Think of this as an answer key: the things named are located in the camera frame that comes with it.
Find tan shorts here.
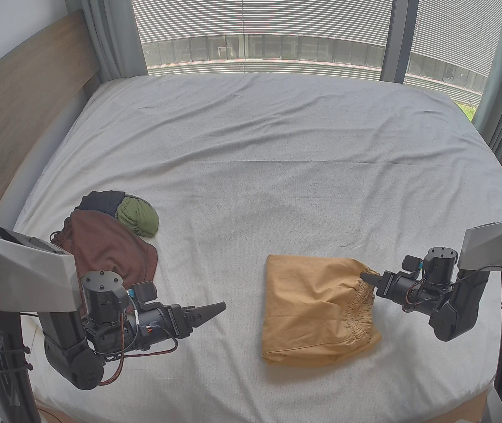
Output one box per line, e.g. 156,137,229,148
262,254,383,367

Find green garment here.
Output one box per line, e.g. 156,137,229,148
116,195,160,239

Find black garment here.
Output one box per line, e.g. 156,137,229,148
79,191,126,218

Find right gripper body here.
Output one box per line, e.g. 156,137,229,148
379,271,420,313

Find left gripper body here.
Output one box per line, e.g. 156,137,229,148
136,304,191,348

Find brown shorts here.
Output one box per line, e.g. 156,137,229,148
48,210,159,314

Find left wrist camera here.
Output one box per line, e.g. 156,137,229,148
131,281,157,311

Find bed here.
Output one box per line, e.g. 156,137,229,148
0,9,502,423

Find window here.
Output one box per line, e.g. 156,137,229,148
128,0,502,120

